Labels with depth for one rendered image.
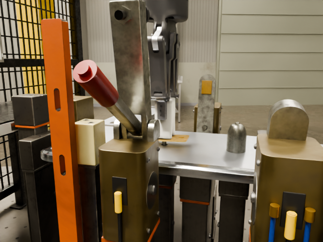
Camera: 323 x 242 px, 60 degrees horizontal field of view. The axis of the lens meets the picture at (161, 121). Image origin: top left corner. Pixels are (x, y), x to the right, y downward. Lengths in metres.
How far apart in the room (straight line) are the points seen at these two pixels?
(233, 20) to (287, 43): 1.53
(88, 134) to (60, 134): 0.04
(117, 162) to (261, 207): 0.16
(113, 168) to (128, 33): 0.15
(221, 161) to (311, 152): 0.18
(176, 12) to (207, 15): 6.92
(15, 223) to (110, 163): 0.64
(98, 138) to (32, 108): 0.24
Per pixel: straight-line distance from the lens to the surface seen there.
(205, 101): 0.64
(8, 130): 0.65
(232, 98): 7.51
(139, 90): 0.34
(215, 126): 0.65
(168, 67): 0.47
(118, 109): 0.29
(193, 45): 7.25
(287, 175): 0.27
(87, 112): 0.72
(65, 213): 0.44
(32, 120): 0.62
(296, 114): 0.31
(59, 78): 0.38
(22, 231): 0.89
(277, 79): 7.90
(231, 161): 0.44
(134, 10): 0.33
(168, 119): 0.48
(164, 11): 0.46
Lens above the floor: 1.15
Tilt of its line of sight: 12 degrees down
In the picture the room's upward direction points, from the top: straight up
